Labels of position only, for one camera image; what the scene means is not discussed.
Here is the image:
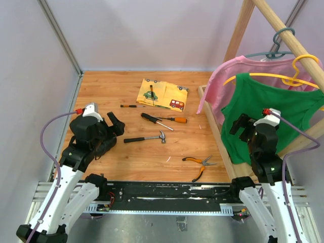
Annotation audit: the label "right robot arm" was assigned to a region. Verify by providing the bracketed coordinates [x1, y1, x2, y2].
[229, 109, 308, 242]

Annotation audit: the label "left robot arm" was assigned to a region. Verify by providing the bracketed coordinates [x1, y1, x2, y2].
[16, 109, 125, 242]

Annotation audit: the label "small black precision screwdriver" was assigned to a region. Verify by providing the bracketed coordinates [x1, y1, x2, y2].
[120, 105, 146, 108]

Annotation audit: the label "small screwdriver on cloth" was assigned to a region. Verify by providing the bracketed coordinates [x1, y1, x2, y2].
[150, 85, 155, 106]

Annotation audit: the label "claw hammer black grip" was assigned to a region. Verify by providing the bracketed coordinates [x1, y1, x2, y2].
[124, 130, 166, 144]

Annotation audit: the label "orange needle nose pliers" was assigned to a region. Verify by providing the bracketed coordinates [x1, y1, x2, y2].
[182, 155, 216, 183]

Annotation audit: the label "green tank top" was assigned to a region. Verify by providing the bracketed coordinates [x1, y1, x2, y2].
[221, 73, 323, 165]

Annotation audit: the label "yellow car print cloth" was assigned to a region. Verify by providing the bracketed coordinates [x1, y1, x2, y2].
[136, 78, 189, 112]

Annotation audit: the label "yellow clothes hanger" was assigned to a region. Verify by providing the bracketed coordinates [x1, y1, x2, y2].
[223, 54, 324, 112]

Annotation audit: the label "pink t-shirt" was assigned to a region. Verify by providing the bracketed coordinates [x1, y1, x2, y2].
[196, 56, 317, 124]

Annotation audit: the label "teal clothes hanger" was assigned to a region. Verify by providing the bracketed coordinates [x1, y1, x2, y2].
[245, 27, 296, 60]

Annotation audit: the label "wooden clothes rack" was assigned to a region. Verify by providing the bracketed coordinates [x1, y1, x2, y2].
[201, 1, 323, 183]

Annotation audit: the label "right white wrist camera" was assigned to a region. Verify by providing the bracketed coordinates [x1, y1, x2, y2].
[254, 108, 281, 127]

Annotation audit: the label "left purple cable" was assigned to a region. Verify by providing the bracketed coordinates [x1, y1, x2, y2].
[25, 111, 78, 243]

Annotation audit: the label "purple cable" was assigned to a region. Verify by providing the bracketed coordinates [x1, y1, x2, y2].
[25, 111, 78, 243]
[274, 113, 321, 243]

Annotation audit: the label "black handled screwdriver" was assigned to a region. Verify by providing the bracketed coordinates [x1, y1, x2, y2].
[141, 113, 174, 131]

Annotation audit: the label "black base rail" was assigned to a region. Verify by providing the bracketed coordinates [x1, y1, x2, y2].
[32, 180, 311, 217]

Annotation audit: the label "orange handled screwdriver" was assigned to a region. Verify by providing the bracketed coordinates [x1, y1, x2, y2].
[155, 117, 187, 124]

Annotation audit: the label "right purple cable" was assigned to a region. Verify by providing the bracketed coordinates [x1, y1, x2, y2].
[274, 113, 321, 243]

